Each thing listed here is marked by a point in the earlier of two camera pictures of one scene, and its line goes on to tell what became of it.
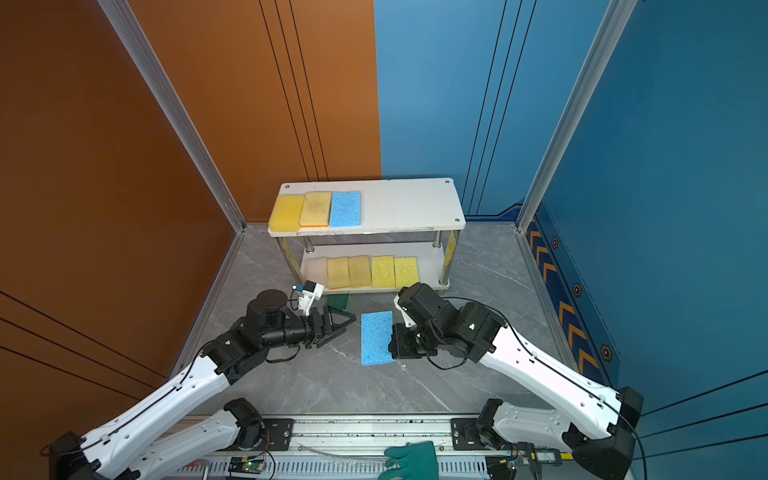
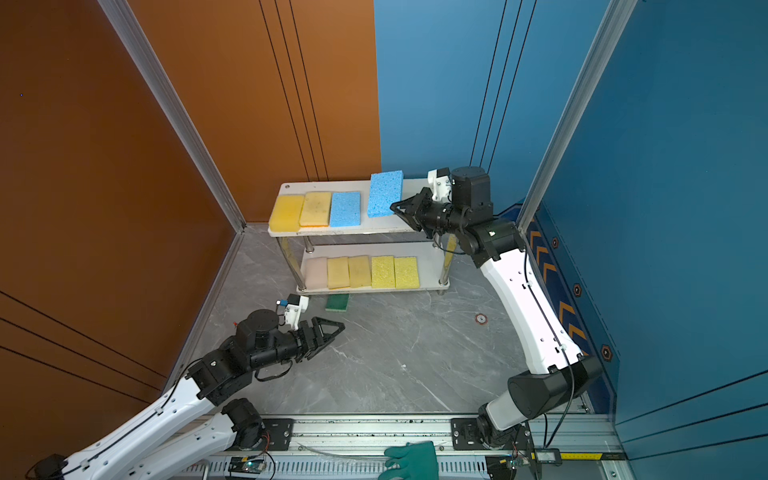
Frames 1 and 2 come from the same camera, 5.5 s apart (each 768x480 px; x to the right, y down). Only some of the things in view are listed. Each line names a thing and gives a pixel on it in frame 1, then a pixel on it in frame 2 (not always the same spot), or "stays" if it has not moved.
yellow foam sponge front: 338,272 stays
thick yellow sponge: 286,214 stays
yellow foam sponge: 359,268 stays
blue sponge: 377,329 to 386,189
